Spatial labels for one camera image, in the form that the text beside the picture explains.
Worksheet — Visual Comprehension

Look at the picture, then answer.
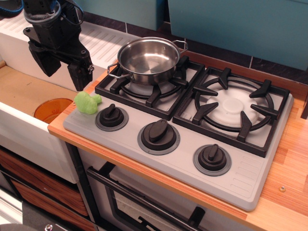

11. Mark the stainless steel pot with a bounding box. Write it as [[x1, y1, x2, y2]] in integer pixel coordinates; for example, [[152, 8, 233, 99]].
[[107, 37, 188, 86]]

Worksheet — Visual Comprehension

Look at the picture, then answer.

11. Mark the orange plastic sink drain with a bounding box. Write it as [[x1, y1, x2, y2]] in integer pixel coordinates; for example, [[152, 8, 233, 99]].
[[34, 98, 73, 124]]

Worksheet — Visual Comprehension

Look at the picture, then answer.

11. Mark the lower wooden drawer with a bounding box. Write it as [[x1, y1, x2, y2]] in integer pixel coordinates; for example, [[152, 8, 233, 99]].
[[12, 180, 95, 231]]

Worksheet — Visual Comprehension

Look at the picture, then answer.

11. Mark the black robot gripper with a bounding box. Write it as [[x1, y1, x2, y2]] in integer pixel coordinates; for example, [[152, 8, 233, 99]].
[[24, 10, 93, 91]]

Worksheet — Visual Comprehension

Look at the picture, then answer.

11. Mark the black burner grate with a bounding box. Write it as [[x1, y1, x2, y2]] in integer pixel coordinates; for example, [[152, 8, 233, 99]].
[[95, 56, 205, 120], [173, 67, 294, 157]]

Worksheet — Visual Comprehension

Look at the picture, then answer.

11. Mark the black middle stove knob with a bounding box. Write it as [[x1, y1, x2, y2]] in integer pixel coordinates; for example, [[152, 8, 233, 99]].
[[137, 119, 180, 155]]

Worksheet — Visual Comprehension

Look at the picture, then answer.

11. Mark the green plastic cauliflower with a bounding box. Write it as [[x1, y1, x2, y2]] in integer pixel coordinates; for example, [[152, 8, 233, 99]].
[[74, 91, 102, 115]]

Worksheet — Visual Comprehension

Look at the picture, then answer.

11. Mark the black right stove knob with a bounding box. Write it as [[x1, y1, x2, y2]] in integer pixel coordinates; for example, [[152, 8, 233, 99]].
[[193, 144, 231, 177]]

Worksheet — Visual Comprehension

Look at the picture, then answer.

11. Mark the grey toy stove top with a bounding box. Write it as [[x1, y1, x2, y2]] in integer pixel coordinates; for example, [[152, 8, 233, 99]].
[[63, 90, 279, 211]]

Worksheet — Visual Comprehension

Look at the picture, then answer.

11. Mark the black left stove knob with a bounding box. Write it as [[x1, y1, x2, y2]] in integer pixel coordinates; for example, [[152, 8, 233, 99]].
[[95, 103, 129, 132]]

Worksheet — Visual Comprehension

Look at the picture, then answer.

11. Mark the black left burner grate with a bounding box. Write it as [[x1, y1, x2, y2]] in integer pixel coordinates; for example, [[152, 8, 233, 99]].
[[95, 56, 205, 120]]

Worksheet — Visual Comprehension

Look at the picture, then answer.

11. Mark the wooden drawer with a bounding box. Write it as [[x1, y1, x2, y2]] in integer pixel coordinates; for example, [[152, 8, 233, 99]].
[[12, 180, 95, 231], [0, 147, 82, 207]]

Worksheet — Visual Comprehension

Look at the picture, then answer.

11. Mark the black oven door handle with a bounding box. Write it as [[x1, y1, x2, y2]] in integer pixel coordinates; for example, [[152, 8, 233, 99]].
[[86, 162, 205, 231]]

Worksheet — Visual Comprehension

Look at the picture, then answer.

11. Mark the teal wall cabinet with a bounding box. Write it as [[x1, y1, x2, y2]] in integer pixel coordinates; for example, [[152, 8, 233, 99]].
[[78, 0, 308, 70]]

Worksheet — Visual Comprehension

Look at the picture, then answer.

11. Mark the upper wooden drawer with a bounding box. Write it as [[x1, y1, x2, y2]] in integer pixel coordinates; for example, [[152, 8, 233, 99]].
[[0, 147, 82, 207]]

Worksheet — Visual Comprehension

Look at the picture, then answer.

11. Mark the toy oven door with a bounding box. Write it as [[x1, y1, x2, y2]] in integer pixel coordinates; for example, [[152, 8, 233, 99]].
[[79, 149, 249, 231]]

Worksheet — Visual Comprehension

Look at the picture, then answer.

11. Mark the white toy sink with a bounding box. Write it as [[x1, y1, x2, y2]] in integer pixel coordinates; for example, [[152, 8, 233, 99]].
[[0, 16, 140, 185]]

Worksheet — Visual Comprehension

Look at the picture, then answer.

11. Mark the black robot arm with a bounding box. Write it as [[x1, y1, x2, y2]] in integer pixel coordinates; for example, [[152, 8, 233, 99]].
[[23, 0, 94, 91]]

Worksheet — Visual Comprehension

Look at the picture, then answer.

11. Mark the black stove knob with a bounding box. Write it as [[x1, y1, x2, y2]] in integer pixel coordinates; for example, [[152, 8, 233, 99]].
[[95, 103, 129, 132], [137, 119, 180, 155], [193, 144, 231, 177]]

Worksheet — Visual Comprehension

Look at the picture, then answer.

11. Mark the black right burner grate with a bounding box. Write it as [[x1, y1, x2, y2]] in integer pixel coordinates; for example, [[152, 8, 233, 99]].
[[173, 67, 294, 157]]

